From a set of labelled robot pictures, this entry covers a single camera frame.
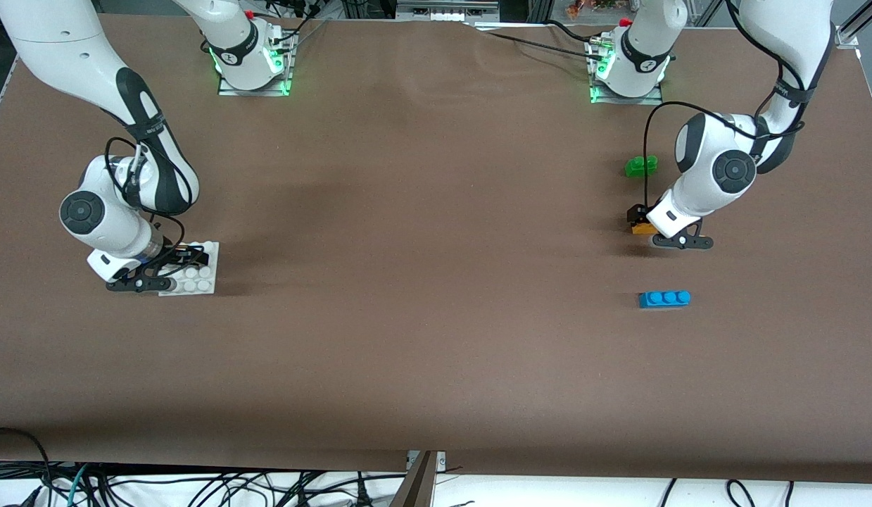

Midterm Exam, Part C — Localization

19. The grey power strip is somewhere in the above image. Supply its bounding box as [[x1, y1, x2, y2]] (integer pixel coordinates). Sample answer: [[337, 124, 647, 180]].
[[396, 0, 501, 23]]

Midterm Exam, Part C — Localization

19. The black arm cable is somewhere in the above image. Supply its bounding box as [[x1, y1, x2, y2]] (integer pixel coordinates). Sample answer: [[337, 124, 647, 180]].
[[643, 0, 830, 212], [103, 136, 198, 268]]

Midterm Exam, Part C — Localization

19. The white studded base plate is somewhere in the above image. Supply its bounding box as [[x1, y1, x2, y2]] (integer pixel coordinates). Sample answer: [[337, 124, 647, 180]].
[[158, 241, 220, 297]]

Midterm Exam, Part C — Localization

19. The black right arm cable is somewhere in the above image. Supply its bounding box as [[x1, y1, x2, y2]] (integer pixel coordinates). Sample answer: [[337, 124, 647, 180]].
[[103, 136, 198, 268]]

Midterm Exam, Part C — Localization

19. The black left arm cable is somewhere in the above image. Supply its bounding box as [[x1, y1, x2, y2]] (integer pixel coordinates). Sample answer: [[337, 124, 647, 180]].
[[643, 0, 830, 212]]

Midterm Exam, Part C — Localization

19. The aluminium frame corner profile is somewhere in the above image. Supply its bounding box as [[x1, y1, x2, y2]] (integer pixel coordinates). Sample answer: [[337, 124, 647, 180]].
[[833, 0, 872, 50]]

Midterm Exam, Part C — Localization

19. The black cable on table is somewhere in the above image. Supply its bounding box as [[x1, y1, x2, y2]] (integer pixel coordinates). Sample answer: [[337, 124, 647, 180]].
[[471, 20, 607, 63]]

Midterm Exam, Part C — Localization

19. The teal floor cable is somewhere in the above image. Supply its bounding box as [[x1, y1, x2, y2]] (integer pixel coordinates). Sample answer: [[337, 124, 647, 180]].
[[64, 465, 91, 507]]

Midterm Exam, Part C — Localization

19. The aluminium table edge bracket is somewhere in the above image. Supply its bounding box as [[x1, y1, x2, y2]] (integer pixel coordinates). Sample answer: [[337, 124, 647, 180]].
[[390, 451, 448, 507]]

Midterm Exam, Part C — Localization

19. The blue three-stud block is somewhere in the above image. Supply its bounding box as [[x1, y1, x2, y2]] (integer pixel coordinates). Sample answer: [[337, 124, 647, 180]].
[[639, 290, 692, 309]]

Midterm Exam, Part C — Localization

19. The black looped floor cable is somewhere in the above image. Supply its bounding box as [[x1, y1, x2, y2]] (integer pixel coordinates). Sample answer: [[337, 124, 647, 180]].
[[0, 427, 53, 507]]

